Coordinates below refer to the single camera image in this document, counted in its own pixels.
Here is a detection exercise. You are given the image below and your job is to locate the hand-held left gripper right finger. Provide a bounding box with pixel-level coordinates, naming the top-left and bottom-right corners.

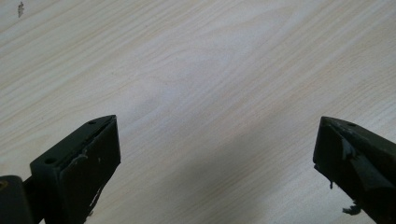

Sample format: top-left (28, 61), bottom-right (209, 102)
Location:
top-left (312, 116), bottom-right (396, 224)

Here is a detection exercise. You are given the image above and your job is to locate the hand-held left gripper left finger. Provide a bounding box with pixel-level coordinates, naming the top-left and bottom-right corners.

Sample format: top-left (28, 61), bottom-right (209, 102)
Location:
top-left (29, 114), bottom-right (121, 224)

